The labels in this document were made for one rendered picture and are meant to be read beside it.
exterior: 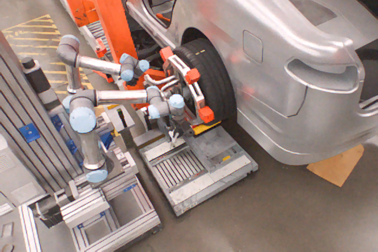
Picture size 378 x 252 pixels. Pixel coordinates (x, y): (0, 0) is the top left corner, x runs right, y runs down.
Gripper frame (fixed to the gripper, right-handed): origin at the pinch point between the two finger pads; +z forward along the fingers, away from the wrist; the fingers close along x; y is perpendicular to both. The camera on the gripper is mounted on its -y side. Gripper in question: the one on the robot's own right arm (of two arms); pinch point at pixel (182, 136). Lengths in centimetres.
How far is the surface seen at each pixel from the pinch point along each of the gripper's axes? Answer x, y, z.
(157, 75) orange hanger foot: -36, 83, 38
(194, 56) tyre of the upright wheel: -43, 40, -11
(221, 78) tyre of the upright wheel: -49, 18, -2
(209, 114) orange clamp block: -29.7, 8.2, 12.4
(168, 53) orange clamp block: -39, 66, 2
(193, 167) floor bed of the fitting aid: -20, 19, 99
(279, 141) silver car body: -39, -42, -3
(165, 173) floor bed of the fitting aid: 3, 33, 102
